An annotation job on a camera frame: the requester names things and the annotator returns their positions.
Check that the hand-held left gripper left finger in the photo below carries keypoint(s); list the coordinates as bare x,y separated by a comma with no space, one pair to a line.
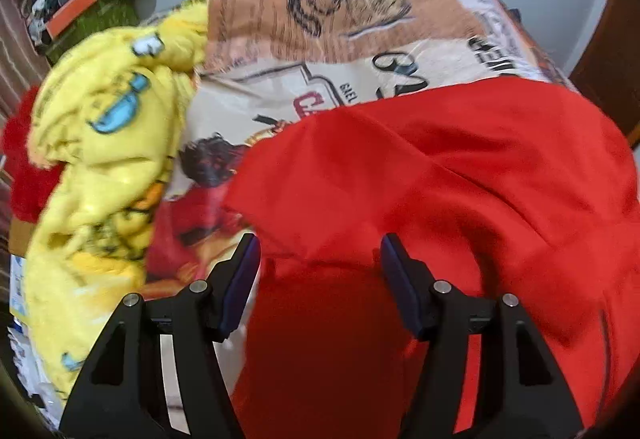
240,291

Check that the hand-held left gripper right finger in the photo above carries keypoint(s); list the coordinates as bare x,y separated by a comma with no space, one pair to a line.
404,291

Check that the red zip jacket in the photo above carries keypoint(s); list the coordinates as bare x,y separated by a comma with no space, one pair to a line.
450,169

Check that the yellow printed blanket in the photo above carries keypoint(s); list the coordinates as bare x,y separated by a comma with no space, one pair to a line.
100,144

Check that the cardboard box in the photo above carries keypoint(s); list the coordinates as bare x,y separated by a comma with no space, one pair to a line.
21,236

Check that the red plush cloth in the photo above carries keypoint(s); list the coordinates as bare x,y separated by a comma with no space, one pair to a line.
25,154

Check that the printed bed sheet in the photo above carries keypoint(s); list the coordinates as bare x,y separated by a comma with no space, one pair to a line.
260,4

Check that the green patterned cloth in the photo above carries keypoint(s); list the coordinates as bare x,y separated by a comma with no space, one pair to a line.
112,16

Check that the brown wooden door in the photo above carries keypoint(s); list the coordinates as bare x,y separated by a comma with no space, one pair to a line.
610,69

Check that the striped red curtain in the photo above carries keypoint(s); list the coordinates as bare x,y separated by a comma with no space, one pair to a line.
15,69

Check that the orange box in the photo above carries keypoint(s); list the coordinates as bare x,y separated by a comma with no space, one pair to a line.
72,11

